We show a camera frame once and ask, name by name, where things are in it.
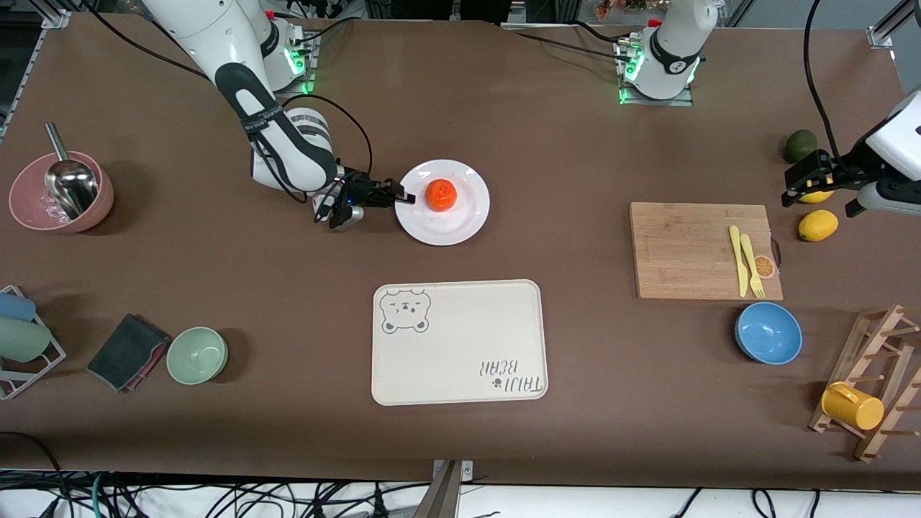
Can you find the dark grey folded cloth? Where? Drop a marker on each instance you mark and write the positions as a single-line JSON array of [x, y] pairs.
[[122, 352]]

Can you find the yellow plastic fork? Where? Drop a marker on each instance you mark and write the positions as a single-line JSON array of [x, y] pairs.
[[752, 266]]

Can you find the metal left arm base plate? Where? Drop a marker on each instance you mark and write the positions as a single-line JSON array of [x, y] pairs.
[[658, 101]]

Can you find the yellow plastic knife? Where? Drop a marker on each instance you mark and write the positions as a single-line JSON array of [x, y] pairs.
[[741, 277]]

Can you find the green avocado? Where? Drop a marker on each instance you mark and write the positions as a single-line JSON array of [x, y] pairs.
[[799, 144]]

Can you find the orange fruit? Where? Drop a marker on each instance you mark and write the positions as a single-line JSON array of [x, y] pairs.
[[441, 196]]

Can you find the wooden cutting board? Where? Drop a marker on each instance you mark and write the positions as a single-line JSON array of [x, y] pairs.
[[669, 252]]

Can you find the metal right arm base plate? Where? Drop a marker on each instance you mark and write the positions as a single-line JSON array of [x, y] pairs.
[[306, 79]]

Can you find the white round plate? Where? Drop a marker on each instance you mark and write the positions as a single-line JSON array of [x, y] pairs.
[[460, 224]]

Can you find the metal scoop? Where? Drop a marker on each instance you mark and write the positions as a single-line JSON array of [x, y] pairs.
[[72, 187]]

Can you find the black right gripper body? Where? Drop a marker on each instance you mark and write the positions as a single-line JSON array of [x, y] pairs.
[[362, 191]]

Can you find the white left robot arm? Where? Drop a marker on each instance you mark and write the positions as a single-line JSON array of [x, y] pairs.
[[669, 50]]

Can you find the pink bowl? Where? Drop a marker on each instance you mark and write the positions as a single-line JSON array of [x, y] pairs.
[[29, 194]]

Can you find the metal table edge bracket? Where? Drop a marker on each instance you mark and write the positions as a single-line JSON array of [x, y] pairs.
[[450, 489]]

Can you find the aluminium frame rail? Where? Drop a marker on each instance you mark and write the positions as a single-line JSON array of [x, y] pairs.
[[892, 25], [29, 72]]

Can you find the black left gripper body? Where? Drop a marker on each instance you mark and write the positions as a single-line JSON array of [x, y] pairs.
[[840, 173]]

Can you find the wooden mug rack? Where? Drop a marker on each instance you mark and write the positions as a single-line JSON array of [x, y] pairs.
[[874, 432]]

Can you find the blue cup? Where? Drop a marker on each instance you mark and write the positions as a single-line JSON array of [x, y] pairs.
[[14, 306]]

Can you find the pale green cup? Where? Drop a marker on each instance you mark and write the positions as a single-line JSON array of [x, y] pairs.
[[21, 339]]

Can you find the pale green bowl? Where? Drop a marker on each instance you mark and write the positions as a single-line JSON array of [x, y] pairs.
[[197, 355]]

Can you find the pink folded cloth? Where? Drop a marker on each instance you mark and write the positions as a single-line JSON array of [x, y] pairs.
[[155, 360]]

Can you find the yellow lemon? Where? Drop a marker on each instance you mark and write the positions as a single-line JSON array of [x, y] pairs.
[[817, 196], [818, 225]]

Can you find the clear ice pieces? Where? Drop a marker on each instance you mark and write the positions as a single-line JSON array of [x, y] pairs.
[[52, 210]]

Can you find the cream tray with bear print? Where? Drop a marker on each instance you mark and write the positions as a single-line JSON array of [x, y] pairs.
[[460, 338]]

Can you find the blue bowl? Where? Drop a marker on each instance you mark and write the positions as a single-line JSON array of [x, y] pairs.
[[768, 333]]

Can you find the yellow mug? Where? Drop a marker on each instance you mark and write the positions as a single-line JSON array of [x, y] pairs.
[[853, 408]]

